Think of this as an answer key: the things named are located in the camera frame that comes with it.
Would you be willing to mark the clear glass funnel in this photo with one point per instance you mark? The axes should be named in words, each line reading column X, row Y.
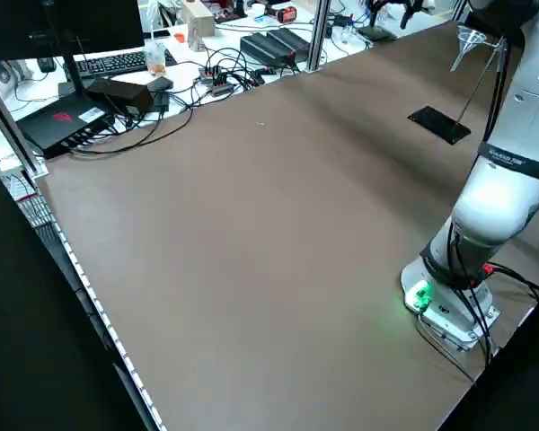
column 470, row 41

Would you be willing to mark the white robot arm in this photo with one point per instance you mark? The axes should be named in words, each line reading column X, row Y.
column 489, row 211

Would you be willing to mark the flat black device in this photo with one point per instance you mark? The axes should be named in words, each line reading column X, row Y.
column 377, row 33

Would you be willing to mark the black ribbed power supply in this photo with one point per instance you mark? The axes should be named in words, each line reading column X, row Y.
column 262, row 47
column 292, row 40

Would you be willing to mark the red and black device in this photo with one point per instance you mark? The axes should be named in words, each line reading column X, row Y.
column 285, row 14

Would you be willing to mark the usb hub with plugs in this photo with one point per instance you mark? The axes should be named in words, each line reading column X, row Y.
column 216, row 81

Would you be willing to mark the wooden box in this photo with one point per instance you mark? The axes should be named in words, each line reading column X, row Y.
column 200, row 24

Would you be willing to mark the orange and white card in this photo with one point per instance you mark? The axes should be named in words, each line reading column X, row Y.
column 179, row 35

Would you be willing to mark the clear cup with orange contents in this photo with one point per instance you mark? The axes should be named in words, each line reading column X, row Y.
column 155, row 58

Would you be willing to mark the small black adapter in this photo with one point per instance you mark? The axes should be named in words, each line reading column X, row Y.
column 161, row 83

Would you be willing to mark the black power brick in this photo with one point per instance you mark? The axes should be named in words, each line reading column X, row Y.
column 121, row 94

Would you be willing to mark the black keyboard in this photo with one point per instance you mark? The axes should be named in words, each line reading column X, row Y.
column 112, row 63

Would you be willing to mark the black computer monitor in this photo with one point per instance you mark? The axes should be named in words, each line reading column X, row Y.
column 63, row 22

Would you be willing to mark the black computer mouse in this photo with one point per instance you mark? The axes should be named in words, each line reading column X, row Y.
column 47, row 64

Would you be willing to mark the black box with red logo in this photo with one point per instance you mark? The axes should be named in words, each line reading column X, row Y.
column 58, row 123

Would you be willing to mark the aluminium frame post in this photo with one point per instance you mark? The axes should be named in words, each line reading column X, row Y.
column 13, row 130
column 319, row 36

